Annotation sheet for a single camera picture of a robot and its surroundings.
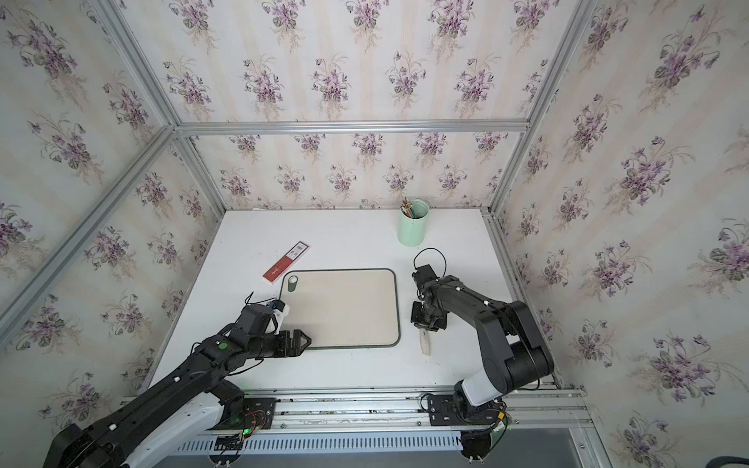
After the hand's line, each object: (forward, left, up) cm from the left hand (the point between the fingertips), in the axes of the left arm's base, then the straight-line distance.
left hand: (303, 345), depth 81 cm
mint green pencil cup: (+39, -34, +4) cm, 52 cm away
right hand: (+7, -36, -5) cm, 37 cm away
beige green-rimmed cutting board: (+12, -10, -3) cm, 17 cm away
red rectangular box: (+31, +11, -4) cm, 34 cm away
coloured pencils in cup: (+42, -32, +13) cm, 54 cm away
